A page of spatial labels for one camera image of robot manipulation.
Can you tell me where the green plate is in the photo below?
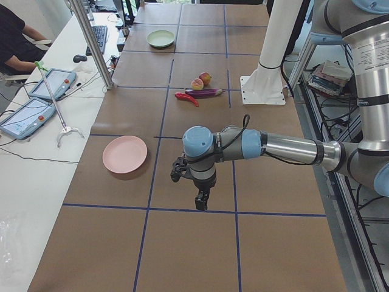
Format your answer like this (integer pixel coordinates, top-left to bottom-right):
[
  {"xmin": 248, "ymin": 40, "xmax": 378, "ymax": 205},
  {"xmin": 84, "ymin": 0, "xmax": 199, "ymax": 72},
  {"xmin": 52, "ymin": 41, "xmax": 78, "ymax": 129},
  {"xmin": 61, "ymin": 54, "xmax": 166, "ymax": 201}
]
[{"xmin": 146, "ymin": 30, "xmax": 175, "ymax": 49}]

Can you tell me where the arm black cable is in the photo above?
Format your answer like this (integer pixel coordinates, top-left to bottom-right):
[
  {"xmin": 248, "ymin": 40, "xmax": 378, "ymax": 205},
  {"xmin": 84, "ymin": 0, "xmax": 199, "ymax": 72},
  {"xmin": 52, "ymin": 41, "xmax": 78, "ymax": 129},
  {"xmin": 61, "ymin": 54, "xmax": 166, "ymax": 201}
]
[{"xmin": 185, "ymin": 114, "xmax": 317, "ymax": 166}]

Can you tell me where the white side table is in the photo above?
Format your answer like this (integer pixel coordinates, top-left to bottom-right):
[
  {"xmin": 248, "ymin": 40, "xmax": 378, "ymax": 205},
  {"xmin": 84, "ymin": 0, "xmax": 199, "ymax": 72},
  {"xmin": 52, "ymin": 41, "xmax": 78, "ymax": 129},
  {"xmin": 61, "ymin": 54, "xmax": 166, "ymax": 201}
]
[{"xmin": 0, "ymin": 11, "xmax": 128, "ymax": 292}]

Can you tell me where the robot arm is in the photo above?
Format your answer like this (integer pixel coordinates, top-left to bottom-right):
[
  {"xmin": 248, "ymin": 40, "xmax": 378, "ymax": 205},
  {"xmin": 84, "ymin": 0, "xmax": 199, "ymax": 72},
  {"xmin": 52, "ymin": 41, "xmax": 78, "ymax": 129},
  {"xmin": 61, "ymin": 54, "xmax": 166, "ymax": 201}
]
[{"xmin": 171, "ymin": 1, "xmax": 388, "ymax": 210}]

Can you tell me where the aluminium frame post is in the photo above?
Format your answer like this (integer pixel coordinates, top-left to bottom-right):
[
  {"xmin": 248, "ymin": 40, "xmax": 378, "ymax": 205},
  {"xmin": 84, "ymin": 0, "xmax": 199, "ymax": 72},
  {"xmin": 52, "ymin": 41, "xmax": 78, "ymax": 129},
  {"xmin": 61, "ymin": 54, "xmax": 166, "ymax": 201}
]
[{"xmin": 69, "ymin": 0, "xmax": 114, "ymax": 90}]

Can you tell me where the far teach pendant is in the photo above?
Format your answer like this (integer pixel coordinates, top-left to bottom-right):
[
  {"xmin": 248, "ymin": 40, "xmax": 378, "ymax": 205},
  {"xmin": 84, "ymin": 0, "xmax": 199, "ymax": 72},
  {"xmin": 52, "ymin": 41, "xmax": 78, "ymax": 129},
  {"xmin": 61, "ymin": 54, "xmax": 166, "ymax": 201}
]
[{"xmin": 28, "ymin": 68, "xmax": 77, "ymax": 100}]

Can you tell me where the purple eggplant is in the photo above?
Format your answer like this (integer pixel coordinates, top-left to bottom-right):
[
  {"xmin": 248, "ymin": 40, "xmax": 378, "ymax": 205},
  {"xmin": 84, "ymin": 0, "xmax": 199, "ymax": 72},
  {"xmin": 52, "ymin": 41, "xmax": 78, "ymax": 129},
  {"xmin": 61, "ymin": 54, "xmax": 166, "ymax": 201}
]
[{"xmin": 185, "ymin": 88, "xmax": 224, "ymax": 99}]

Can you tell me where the red yellow pomegranate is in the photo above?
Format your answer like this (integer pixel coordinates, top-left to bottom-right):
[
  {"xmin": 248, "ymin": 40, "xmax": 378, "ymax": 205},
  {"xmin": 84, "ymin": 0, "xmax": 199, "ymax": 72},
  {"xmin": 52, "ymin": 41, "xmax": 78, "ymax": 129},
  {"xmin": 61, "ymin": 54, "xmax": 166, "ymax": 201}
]
[{"xmin": 199, "ymin": 72, "xmax": 212, "ymax": 86}]

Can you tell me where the cut pink peach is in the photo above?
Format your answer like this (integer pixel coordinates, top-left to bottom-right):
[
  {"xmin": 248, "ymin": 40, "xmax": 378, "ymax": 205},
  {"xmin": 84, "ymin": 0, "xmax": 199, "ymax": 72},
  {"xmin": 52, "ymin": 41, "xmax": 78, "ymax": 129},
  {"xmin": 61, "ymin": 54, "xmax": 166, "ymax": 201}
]
[{"xmin": 191, "ymin": 78, "xmax": 204, "ymax": 91}]

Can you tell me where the black computer mouse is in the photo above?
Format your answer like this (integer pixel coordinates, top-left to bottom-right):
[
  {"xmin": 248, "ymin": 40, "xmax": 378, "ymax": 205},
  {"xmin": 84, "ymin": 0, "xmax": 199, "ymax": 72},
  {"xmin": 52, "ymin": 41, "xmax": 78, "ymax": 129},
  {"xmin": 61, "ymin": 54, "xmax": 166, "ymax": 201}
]
[{"xmin": 73, "ymin": 55, "xmax": 88, "ymax": 63}]

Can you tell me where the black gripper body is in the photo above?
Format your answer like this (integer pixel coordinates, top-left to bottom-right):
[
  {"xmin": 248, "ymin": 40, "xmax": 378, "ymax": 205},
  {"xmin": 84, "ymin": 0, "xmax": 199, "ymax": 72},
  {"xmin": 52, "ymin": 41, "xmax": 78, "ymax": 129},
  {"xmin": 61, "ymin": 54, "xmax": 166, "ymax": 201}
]
[{"xmin": 193, "ymin": 174, "xmax": 216, "ymax": 191}]

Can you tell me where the stack of books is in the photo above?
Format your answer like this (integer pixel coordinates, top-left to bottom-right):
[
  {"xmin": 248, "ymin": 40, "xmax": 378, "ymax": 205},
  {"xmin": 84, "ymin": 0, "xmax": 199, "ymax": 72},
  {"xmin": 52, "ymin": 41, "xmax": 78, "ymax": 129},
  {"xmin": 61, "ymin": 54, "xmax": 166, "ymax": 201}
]
[{"xmin": 308, "ymin": 60, "xmax": 353, "ymax": 96}]

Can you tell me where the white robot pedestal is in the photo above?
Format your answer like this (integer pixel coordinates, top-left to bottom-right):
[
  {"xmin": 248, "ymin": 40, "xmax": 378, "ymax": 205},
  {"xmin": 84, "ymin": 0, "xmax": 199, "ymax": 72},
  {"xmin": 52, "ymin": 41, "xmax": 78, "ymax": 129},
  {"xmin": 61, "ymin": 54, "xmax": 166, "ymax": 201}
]
[{"xmin": 240, "ymin": 0, "xmax": 309, "ymax": 105}]

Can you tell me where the seated person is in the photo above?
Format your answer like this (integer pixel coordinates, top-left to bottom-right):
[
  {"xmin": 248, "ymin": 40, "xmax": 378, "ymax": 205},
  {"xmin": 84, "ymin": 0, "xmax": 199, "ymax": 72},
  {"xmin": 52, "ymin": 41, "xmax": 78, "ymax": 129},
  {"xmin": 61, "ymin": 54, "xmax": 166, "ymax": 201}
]
[{"xmin": 1, "ymin": 5, "xmax": 46, "ymax": 75}]

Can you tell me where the near teach pendant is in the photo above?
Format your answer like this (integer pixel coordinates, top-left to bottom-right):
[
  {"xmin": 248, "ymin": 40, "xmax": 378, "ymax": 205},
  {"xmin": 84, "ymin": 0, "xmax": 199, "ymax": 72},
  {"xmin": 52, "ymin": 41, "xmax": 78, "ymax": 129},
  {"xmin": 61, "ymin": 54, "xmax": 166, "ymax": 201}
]
[{"xmin": 1, "ymin": 97, "xmax": 56, "ymax": 140}]

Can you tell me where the red chili pepper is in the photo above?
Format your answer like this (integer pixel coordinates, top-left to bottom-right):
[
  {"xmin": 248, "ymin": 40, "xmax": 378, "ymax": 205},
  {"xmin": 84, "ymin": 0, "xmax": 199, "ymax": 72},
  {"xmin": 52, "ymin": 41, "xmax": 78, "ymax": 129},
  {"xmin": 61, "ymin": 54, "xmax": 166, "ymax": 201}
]
[{"xmin": 174, "ymin": 92, "xmax": 199, "ymax": 107}]

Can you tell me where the black keyboard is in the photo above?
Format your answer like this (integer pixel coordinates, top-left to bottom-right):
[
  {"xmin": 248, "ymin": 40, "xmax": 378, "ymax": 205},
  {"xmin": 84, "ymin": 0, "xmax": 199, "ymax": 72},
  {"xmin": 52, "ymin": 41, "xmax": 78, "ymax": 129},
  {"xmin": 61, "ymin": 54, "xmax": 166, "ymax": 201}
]
[{"xmin": 92, "ymin": 26, "xmax": 108, "ymax": 54}]

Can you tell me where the reacher grabber tool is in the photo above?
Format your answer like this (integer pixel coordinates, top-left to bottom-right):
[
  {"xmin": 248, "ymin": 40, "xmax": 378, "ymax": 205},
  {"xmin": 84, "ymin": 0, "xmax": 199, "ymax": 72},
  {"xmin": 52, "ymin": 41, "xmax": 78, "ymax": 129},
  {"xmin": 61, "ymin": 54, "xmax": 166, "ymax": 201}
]
[{"xmin": 34, "ymin": 61, "xmax": 84, "ymax": 148}]

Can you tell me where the pink plate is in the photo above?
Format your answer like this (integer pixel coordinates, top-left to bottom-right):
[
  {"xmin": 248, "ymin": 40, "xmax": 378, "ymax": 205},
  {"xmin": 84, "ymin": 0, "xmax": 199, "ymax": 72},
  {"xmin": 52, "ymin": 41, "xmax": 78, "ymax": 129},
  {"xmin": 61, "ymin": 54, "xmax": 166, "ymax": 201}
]
[{"xmin": 102, "ymin": 136, "xmax": 148, "ymax": 174}]

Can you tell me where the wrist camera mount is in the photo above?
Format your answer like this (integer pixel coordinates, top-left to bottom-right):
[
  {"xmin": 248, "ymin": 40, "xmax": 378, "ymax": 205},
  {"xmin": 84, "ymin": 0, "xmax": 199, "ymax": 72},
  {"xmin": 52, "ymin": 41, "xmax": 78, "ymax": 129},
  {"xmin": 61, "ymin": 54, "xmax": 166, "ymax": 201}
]
[{"xmin": 170, "ymin": 154, "xmax": 192, "ymax": 183}]

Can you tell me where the teach pendant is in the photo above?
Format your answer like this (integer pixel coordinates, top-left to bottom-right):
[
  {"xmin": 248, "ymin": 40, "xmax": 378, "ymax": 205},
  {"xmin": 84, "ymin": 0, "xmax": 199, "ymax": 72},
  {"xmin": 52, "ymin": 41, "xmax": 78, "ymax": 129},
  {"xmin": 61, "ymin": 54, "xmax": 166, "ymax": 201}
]
[
  {"xmin": 28, "ymin": 68, "xmax": 77, "ymax": 100},
  {"xmin": 1, "ymin": 97, "xmax": 56, "ymax": 140}
]

